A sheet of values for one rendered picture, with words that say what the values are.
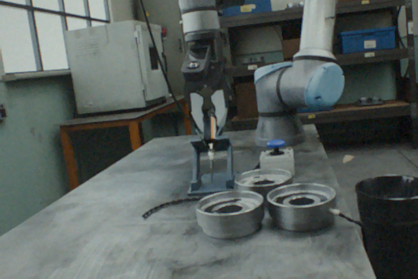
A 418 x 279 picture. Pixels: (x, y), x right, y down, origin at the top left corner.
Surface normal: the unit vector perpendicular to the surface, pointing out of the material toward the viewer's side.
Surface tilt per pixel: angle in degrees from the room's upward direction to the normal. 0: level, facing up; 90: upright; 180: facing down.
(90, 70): 90
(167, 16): 90
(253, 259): 0
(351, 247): 0
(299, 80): 73
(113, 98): 90
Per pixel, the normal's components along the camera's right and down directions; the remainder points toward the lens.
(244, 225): 0.33, 0.11
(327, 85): 0.57, 0.18
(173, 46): -0.18, 0.17
